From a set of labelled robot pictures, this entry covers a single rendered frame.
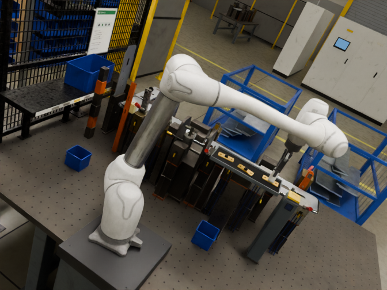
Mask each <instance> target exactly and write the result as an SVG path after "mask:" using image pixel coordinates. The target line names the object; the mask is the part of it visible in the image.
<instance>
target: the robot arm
mask: <svg viewBox="0 0 387 290"><path fill-rule="evenodd" d="M183 101H185V102H189V103H192V104H196V105H202V106H211V107H223V108H234V109H239V110H243V111H244V112H247V113H250V114H252V115H254V116H256V117H258V118H260V119H262V120H264V121H266V122H268V123H270V124H272V125H274V126H276V127H278V128H280V129H282V130H284V131H286V132H288V133H289V134H288V135H287V136H288V138H287V140H286V141H285V143H284V145H285V147H286V148H285V150H284V153H283V154H282V157H281V158H280V160H279V162H278V163H277V165H276V167H275V168H274V170H273V171H272V173H271V175H270V176H269V179H268V181H270V182H272V183H274V181H275V180H276V178H277V176H278V175H279V173H280V172H281V171H282V169H283V168H284V166H285V164H286V163H287V162H288V161H289V159H290V158H291V157H292V155H293V152H299V151H300V149H301V148H302V146H305V144H307V145H308V146H309V147H312V148H313V149H315V150H317V151H319V152H321V153H323V154H324V155H326V156H328V157H331V158H338V157H340V156H342V155H344V154H345V153H346V151H347V149H348V140H347V138H346V136H345V135H344V133H342V131H341V130H340V129H339V128H338V127H337V126H335V125H334V124H333V123H332V122H330V121H329V120H328V119H327V117H326V116H327V114H328V104H326V103H325V102H324V101H322V100H320V99H317V98H312V99H311V100H309V101H308V102H307V103H306V104H305V105H304V107H303V108H302V109H301V111H300V112H299V114H298V116H297V118H296V119H295V120H293V119H291V118H289V117H288V116H286V115H284V114H282V113H280V112H278V111H277V110H275V109H273V108H271V107H269V106H268V105H266V104H264V103H262V102H260V101H258V100H256V99H254V98H252V97H250V96H248V95H246V94H243V93H241V92H239V91H236V90H234V89H232V88H230V87H228V86H226V85H224V84H222V83H220V82H218V81H216V80H213V79H211V78H209V77H208V76H207V75H206V74H205V73H204V72H203V71H202V69H201V67H200V66H199V64H198V63H197V61H196V60H195V59H194V58H192V57H190V56H188V55H185V54H177V55H175V56H172V57H171V58H170V59H169V60H168V62H167V63H166V66H165V69H164V73H163V76H162V79H161V82H160V92H159V93H158V95H157V97H156V99H155V100H154V102H153V104H152V106H151V108H150V110H149V111H148V113H147V115H146V117H145V119H144V121H143V122H142V124H141V126H140V127H139V129H138V132H137V133H136V135H135V137H134V138H133V140H132V142H131V144H130V146H129V148H128V149H127V151H126V153H125V154H123V155H119V156H118V157H117V158H116V159H115V160H114V161H113V162H112V163H110V164H109V166H108V167H107V169H106V172H105V177H104V193H105V199H104V207H103V215H102V219H101V224H100V225H99V226H98V227H97V229H96V230H95V231H94V232H93V233H92V234H90V235H89V237H88V240H89V241H90V242H94V243H97V244H99V245H101V246H103V247H105V248H107V249H110V250H112V251H114V252H116V253H117V254H118V255H120V256H121V257H125V256H126V254H127V250H128V248H129V246H130V245H131V246H135V247H141V244H142V243H143V242H142V241H141V240H140V239H138V238H137V237H136V236H137V235H138V234H139V233H140V229H139V228H137V225H138V222H139V219H140V217H141V214H142V211H143V206H144V198H143V194H142V191H141V190H140V188H139V187H140V185H141V182H142V179H143V176H144V174H145V171H146V170H145V166H144V163H145V162H146V160H147V158H148V157H149V155H150V153H151V151H152V150H153V148H154V146H155V144H156V143H157V141H158V140H159V138H160V136H161V135H162V133H163V131H164V129H165V128H166V126H167V125H168V122H169V121H170V119H171V118H172V116H173V114H174V112H175V111H176V109H177V107H178V106H179V104H180V103H181V102H183Z"/></svg>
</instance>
